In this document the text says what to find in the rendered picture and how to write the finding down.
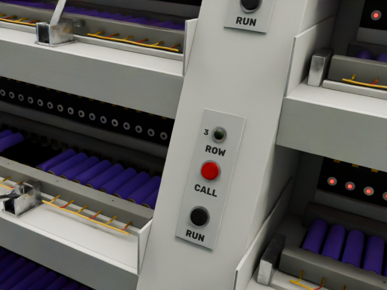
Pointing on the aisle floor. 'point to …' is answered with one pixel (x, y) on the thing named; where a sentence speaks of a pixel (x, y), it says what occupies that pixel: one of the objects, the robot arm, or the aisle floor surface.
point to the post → (263, 186)
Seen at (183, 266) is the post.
